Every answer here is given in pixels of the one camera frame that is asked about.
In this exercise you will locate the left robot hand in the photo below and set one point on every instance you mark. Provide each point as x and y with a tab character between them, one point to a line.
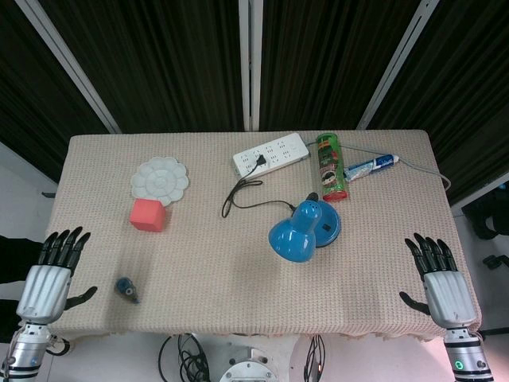
43	285

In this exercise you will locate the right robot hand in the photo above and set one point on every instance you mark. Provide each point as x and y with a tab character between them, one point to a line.
447	292

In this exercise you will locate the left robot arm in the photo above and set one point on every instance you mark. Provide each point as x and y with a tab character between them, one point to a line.
24	350

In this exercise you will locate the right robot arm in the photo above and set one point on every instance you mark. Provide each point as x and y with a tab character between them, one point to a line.
465	356

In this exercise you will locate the blue desk lamp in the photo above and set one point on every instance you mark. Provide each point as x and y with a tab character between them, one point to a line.
304	232

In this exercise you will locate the black equipment at room edge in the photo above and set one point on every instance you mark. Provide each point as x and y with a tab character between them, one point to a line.
487	223

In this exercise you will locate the red cube block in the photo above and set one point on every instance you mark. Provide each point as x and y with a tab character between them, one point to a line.
147	215

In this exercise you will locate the blue white toothpaste tube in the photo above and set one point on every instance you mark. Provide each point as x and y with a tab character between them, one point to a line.
370	166

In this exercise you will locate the white flower paint palette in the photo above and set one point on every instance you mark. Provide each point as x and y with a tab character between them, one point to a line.
160	181

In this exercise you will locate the green chips can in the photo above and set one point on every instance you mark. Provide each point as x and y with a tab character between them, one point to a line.
331	169

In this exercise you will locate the beige woven tablecloth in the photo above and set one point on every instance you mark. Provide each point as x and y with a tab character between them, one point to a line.
222	254

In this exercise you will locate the robot torso base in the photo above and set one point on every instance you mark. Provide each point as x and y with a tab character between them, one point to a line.
248	366

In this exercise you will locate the white power strip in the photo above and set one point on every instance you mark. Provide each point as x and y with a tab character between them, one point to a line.
274	156

